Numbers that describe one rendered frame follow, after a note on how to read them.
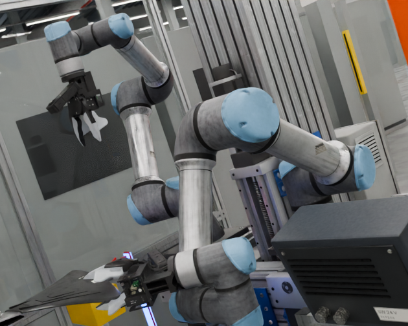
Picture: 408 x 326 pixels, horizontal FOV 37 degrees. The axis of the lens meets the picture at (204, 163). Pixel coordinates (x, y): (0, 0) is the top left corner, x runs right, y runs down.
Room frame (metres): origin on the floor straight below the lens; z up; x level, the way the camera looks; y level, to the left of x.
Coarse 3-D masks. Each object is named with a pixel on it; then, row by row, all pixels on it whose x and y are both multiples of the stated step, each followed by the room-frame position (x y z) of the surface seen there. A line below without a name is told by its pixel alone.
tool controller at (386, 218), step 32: (288, 224) 1.06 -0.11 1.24; (320, 224) 1.00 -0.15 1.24; (352, 224) 0.94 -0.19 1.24; (384, 224) 0.89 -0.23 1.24; (288, 256) 1.03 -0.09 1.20; (320, 256) 0.97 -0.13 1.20; (352, 256) 0.92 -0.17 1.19; (384, 256) 0.88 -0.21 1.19; (320, 288) 1.01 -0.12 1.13; (352, 288) 0.96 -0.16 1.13; (384, 288) 0.91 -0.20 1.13; (320, 320) 1.02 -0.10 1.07; (352, 320) 1.00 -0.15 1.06; (384, 320) 0.95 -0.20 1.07
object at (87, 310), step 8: (80, 304) 1.71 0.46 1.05; (88, 304) 1.67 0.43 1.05; (96, 304) 1.67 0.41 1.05; (72, 312) 1.76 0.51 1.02; (80, 312) 1.72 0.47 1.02; (88, 312) 1.68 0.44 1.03; (96, 312) 1.67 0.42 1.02; (104, 312) 1.68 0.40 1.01; (120, 312) 1.71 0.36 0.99; (72, 320) 1.78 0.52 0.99; (80, 320) 1.73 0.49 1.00; (88, 320) 1.70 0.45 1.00; (96, 320) 1.66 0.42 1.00; (104, 320) 1.68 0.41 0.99
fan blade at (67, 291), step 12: (72, 276) 1.49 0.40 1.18; (48, 288) 1.44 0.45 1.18; (60, 288) 1.42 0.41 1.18; (72, 288) 1.40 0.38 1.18; (84, 288) 1.39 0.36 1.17; (96, 288) 1.39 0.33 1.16; (108, 288) 1.39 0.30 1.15; (36, 300) 1.35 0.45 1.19; (48, 300) 1.33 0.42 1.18; (60, 300) 1.33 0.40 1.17; (72, 300) 1.33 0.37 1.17; (84, 300) 1.33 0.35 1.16; (96, 300) 1.33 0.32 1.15; (24, 312) 1.28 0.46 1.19
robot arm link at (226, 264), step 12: (228, 240) 1.20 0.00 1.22; (240, 240) 1.18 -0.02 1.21; (204, 252) 1.19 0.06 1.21; (216, 252) 1.18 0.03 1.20; (228, 252) 1.17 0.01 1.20; (240, 252) 1.16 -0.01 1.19; (252, 252) 1.20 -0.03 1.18; (204, 264) 1.17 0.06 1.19; (216, 264) 1.17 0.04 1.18; (228, 264) 1.16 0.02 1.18; (240, 264) 1.16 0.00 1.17; (252, 264) 1.17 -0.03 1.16; (204, 276) 1.18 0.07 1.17; (216, 276) 1.17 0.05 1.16; (228, 276) 1.16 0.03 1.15; (240, 276) 1.17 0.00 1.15; (216, 288) 1.18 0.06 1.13
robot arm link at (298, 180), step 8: (280, 168) 1.65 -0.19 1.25; (288, 168) 1.63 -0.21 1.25; (296, 168) 1.61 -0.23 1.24; (288, 176) 1.63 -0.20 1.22; (296, 176) 1.62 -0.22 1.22; (304, 176) 1.60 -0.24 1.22; (312, 176) 1.58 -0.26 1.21; (288, 184) 1.64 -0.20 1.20; (296, 184) 1.62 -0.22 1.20; (304, 184) 1.60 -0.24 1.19; (312, 184) 1.59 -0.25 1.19; (288, 192) 1.65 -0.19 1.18; (296, 192) 1.63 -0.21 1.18; (304, 192) 1.61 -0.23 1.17; (312, 192) 1.60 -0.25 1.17; (320, 192) 1.59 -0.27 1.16; (288, 200) 1.68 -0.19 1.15; (296, 200) 1.63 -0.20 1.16; (304, 200) 1.62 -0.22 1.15; (312, 200) 1.61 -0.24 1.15; (320, 200) 1.61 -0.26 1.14
